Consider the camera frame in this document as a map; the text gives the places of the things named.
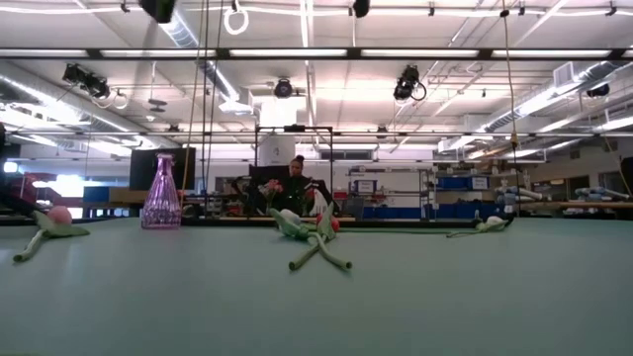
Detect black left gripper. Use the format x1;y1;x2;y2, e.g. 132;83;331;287
139;0;177;25

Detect white artificial tulip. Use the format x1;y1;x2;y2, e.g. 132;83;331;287
268;207;354;272
445;215;510;239

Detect pink artificial tulip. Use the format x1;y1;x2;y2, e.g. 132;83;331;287
13;205;91;264

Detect purple ribbed glass vase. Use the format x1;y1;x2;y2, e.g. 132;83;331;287
140;152;183;230

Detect round black ceiling device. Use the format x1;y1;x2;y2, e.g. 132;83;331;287
273;77;295;100

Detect black monitor screen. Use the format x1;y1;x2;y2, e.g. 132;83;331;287
129;146;197;192

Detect white cylindrical unit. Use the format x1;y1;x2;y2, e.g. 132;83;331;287
258;134;297;167

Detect white sign board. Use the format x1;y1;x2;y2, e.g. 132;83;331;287
352;178;378;196

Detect person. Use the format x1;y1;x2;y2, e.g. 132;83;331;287
276;154;342;218

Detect cardboard box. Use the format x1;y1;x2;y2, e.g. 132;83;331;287
109;187;149;205

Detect black bar with light strips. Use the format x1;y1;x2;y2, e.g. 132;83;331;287
0;46;633;62

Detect blue box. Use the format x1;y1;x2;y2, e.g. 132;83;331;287
82;185;112;204

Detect metal shelf with blue bins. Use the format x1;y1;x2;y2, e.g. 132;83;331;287
345;165;500;221

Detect small pink flower bouquet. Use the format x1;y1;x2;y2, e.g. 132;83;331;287
264;178;286;215

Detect wooden workbench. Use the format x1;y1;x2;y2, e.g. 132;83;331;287
518;199;633;212

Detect white cable ring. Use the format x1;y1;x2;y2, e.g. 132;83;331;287
223;3;250;37

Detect tan hanging cable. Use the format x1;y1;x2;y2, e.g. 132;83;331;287
180;0;205;199

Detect black hanging cable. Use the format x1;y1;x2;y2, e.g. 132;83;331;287
201;0;210;219
205;0;226;199

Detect black ceiling camera with cables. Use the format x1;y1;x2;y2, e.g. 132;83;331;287
61;62;131;111

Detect black rectangular rig frame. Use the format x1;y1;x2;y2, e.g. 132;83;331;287
253;124;335;219

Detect yellow hanging cable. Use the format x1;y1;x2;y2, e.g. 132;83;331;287
499;0;521;218

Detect black aluminium table frame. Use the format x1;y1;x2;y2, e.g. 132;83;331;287
0;215;515;229

